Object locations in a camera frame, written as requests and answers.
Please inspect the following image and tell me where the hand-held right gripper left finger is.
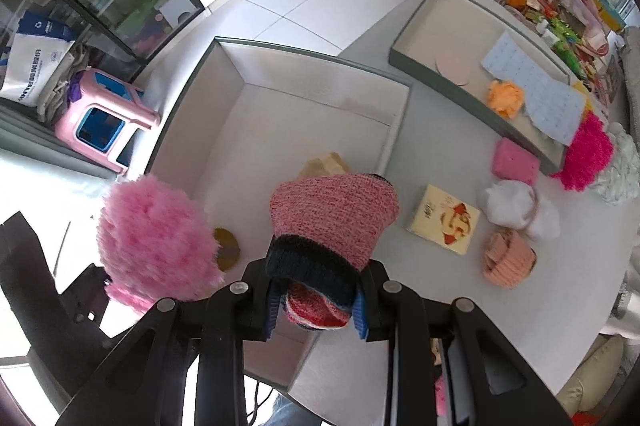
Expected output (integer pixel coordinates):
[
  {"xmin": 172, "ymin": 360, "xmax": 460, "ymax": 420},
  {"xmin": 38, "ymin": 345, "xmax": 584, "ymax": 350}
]
[{"xmin": 55, "ymin": 256, "xmax": 282, "ymax": 426}]

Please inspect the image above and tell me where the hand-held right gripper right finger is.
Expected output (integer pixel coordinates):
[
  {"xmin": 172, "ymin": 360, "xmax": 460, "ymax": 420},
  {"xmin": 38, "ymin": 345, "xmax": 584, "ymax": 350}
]
[{"xmin": 352, "ymin": 260, "xmax": 573, "ymax": 426}]

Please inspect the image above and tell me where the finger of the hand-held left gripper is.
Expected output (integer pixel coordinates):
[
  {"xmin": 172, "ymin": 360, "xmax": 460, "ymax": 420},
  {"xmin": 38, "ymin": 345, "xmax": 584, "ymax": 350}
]
[{"xmin": 62, "ymin": 262, "xmax": 113, "ymax": 344}]

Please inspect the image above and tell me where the light pink fluffy duster head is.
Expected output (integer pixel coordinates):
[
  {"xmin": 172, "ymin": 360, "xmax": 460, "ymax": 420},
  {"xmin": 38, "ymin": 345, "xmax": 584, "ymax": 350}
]
[{"xmin": 96, "ymin": 173, "xmax": 226, "ymax": 314}]

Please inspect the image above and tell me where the red knit sock dark cuff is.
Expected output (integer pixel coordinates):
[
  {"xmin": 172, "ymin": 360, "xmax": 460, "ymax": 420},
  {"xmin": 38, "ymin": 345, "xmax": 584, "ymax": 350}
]
[{"xmin": 265, "ymin": 173, "xmax": 401, "ymax": 331}]

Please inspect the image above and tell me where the peach knit sock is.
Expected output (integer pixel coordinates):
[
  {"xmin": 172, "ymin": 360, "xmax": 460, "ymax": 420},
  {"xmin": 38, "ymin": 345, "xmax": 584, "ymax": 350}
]
[{"xmin": 482, "ymin": 229, "xmax": 538, "ymax": 289}]

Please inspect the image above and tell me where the white fluffy sock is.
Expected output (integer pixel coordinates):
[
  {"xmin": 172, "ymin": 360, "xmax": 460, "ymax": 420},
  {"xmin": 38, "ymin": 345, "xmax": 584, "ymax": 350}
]
[{"xmin": 481, "ymin": 180, "xmax": 561, "ymax": 243}]

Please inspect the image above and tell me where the large grey-rimmed cardboard box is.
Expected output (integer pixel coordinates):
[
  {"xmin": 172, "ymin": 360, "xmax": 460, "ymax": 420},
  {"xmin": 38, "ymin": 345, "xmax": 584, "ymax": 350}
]
[{"xmin": 145, "ymin": 36, "xmax": 412, "ymax": 392}]

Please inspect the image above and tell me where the brown round disc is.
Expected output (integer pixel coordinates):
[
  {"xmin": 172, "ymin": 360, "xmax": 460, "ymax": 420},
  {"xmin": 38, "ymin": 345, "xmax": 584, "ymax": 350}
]
[{"xmin": 214, "ymin": 227, "xmax": 242, "ymax": 271}]

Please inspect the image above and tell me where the yellow printed carton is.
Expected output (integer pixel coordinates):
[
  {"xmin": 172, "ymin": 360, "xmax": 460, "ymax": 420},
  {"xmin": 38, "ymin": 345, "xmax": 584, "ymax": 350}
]
[{"xmin": 406, "ymin": 184, "xmax": 482, "ymax": 255}]

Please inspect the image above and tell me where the beige wooden block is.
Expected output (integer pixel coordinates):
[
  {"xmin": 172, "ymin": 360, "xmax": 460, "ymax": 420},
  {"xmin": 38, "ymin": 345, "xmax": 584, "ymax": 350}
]
[{"xmin": 297, "ymin": 151, "xmax": 351, "ymax": 182}]

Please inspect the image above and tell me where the pink plastic stool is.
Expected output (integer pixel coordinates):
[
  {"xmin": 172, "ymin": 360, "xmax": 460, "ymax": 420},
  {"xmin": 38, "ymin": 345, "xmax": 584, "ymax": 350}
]
[{"xmin": 54, "ymin": 69, "xmax": 162, "ymax": 176}]

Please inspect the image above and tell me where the pink sponge block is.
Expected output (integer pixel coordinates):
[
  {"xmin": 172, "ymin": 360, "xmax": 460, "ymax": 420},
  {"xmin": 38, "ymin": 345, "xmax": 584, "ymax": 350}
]
[{"xmin": 491, "ymin": 137, "xmax": 541, "ymax": 186}]

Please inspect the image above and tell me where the cream cushion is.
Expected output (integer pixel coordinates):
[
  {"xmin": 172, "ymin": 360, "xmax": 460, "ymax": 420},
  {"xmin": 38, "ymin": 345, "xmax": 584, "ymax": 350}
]
[{"xmin": 557, "ymin": 333, "xmax": 626, "ymax": 417}]

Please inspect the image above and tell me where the white printed tote bag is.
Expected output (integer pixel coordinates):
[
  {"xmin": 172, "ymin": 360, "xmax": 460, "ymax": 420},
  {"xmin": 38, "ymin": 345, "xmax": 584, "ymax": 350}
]
[{"xmin": 0, "ymin": 9, "xmax": 76, "ymax": 107}]

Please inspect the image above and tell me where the orange fabric flower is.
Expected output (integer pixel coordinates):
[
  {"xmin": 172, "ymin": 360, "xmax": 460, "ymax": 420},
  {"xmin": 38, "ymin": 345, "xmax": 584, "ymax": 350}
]
[{"xmin": 487, "ymin": 79, "xmax": 526, "ymax": 119}]

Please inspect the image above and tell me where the round beige pad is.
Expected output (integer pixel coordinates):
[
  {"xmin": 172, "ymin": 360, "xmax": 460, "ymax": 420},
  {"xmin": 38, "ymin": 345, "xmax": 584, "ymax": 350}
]
[{"xmin": 435, "ymin": 49, "xmax": 472, "ymax": 86}]

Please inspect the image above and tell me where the magenta fluffy duster head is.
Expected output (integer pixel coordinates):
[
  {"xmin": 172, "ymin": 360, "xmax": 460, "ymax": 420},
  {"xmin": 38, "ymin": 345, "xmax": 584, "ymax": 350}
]
[{"xmin": 551, "ymin": 111, "xmax": 615, "ymax": 193}]

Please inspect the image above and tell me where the pale blue printed sheet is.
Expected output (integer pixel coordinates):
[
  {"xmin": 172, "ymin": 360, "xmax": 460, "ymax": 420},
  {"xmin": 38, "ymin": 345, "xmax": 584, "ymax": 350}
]
[{"xmin": 481, "ymin": 31, "xmax": 588, "ymax": 147}]

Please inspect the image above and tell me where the white chunky knit cushion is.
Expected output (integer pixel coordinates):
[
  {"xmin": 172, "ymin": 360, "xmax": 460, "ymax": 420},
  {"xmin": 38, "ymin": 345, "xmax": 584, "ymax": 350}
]
[{"xmin": 595, "ymin": 123, "xmax": 640, "ymax": 207}]

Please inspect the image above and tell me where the shallow grey-rimmed cardboard box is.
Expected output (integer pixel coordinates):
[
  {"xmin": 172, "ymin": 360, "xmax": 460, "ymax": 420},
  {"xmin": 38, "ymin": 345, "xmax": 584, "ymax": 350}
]
[{"xmin": 389, "ymin": 0, "xmax": 571, "ymax": 174}]

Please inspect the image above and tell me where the pile of colourful packets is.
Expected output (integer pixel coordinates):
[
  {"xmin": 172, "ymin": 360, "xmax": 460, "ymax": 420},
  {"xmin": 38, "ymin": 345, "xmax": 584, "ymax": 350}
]
[{"xmin": 460, "ymin": 0, "xmax": 626, "ymax": 107}]

